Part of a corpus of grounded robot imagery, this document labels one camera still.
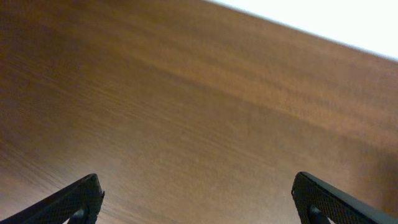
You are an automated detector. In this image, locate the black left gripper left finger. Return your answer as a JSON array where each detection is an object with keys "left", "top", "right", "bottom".
[{"left": 1, "top": 174, "right": 104, "bottom": 224}]

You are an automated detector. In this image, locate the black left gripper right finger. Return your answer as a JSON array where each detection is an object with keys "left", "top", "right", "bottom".
[{"left": 291, "top": 172, "right": 397, "bottom": 224}]

